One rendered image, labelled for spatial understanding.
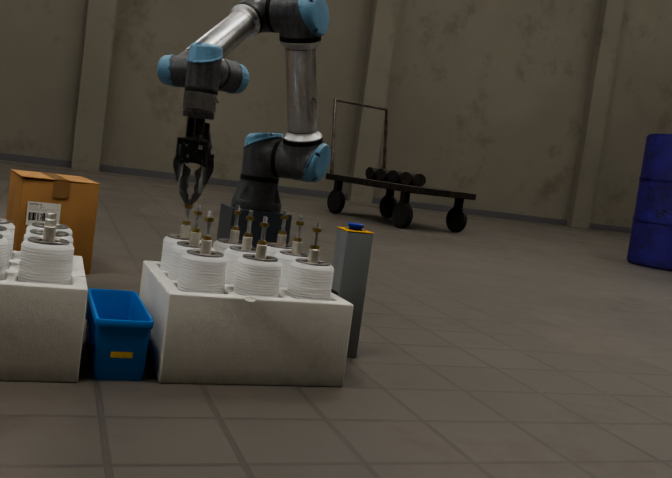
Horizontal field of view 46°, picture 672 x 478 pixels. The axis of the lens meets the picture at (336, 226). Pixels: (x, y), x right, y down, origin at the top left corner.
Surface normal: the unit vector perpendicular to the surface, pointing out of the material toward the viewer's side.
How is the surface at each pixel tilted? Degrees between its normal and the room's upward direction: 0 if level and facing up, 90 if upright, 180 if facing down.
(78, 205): 90
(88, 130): 90
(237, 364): 90
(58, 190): 90
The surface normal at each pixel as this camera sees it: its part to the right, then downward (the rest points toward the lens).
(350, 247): 0.36, 0.12
